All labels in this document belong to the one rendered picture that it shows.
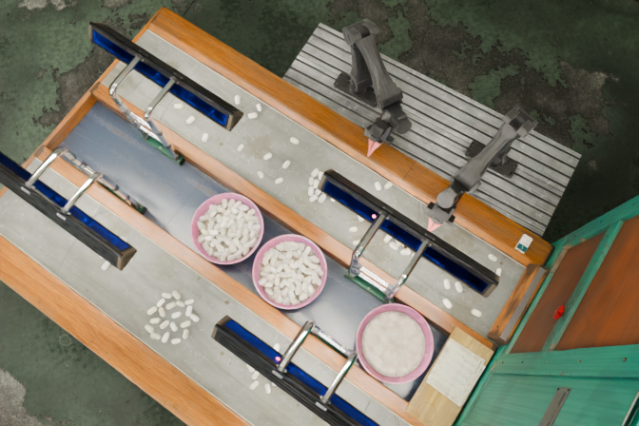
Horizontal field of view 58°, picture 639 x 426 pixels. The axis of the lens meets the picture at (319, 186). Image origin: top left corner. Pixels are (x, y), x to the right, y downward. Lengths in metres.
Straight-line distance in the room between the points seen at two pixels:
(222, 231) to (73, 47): 1.76
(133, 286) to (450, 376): 1.15
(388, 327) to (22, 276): 1.32
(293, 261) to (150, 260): 0.52
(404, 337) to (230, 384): 0.62
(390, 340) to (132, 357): 0.89
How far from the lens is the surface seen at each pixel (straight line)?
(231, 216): 2.18
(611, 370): 1.27
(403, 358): 2.12
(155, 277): 2.21
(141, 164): 2.40
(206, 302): 2.15
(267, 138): 2.27
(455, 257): 1.79
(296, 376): 1.74
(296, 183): 2.20
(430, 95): 2.46
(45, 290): 2.32
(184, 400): 2.13
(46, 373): 3.13
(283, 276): 2.12
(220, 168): 2.22
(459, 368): 2.10
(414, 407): 2.08
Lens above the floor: 2.83
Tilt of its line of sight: 73 degrees down
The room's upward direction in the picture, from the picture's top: 3 degrees counter-clockwise
